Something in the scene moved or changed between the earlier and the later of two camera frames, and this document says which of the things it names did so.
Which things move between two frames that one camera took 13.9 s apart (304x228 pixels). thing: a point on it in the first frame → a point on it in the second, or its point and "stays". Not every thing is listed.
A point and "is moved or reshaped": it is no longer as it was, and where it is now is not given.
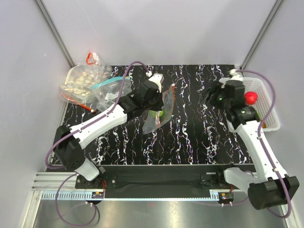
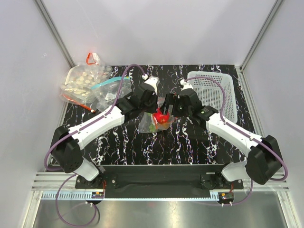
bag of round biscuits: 76,86 stays
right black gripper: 215,90 → 172,99
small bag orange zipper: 92,59 stays
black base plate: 158,181 stays
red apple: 251,97 → 160,118
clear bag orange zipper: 151,123 is moved or reshaped
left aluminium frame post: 55,33 stays
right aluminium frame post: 277,4 stays
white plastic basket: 264,103 → 210,94
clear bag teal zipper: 106,93 stays
